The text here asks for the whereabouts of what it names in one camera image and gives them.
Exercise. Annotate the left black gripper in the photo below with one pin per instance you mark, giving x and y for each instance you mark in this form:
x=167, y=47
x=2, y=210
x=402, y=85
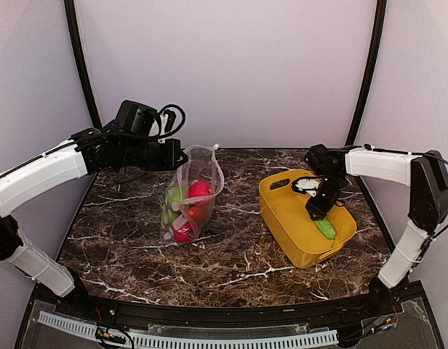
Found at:
x=171, y=162

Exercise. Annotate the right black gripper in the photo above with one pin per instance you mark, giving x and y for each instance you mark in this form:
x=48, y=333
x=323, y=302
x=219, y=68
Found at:
x=321, y=209

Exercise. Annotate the green bitter gourd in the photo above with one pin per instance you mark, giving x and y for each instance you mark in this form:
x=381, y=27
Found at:
x=326, y=228

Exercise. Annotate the yellow plastic basket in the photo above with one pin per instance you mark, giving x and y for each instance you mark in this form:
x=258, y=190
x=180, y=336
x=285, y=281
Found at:
x=283, y=197

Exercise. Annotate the red pomegranate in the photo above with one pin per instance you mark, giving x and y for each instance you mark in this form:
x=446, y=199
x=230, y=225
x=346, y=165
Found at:
x=201, y=193

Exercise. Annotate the green apple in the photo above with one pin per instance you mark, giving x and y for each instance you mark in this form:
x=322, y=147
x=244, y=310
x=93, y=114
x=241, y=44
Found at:
x=174, y=196

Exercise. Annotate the clear zip top bag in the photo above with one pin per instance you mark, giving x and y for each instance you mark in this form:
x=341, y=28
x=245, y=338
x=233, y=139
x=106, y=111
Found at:
x=189, y=199

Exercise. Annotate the red chili pepper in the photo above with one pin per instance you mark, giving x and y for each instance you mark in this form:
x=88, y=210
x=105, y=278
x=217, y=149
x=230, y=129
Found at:
x=197, y=214

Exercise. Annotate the red tomato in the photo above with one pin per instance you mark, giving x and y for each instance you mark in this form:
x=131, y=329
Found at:
x=184, y=234

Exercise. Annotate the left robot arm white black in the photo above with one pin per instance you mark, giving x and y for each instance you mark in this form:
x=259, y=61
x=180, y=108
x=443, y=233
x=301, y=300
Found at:
x=83, y=154

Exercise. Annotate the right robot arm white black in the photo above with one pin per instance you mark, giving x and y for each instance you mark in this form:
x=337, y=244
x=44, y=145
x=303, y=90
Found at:
x=423, y=176

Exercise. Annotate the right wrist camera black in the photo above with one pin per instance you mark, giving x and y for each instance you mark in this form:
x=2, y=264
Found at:
x=324, y=163

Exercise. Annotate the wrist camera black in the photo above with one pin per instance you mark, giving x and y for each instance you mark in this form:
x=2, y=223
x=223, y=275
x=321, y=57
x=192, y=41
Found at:
x=324, y=163
x=144, y=123

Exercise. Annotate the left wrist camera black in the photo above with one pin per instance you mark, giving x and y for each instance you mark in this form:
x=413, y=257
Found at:
x=144, y=123

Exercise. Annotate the right black frame post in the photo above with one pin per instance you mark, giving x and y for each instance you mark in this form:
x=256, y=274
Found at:
x=369, y=71

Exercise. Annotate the black frame post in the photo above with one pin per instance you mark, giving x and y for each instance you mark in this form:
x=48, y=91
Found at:
x=81, y=66
x=369, y=71

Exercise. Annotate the black front rail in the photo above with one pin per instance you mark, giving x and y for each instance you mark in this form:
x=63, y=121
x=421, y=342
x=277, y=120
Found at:
x=337, y=314

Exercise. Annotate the grey slotted cable duct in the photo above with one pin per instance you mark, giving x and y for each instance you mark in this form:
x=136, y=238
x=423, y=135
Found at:
x=162, y=336

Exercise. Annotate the left black frame post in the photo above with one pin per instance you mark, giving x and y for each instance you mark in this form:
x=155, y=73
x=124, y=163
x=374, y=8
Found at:
x=81, y=66

